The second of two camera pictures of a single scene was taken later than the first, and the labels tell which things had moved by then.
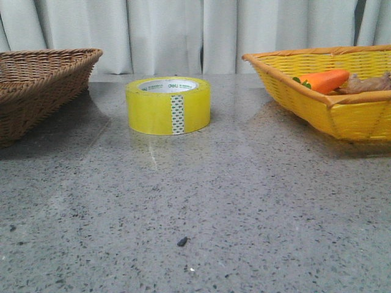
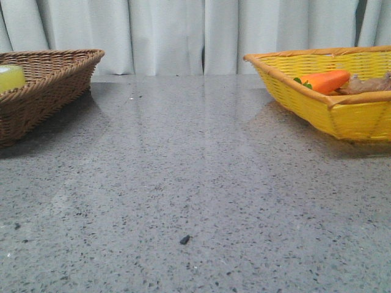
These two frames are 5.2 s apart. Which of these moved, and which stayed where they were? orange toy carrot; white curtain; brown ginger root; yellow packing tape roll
Moved: yellow packing tape roll
Stayed: orange toy carrot; brown ginger root; white curtain
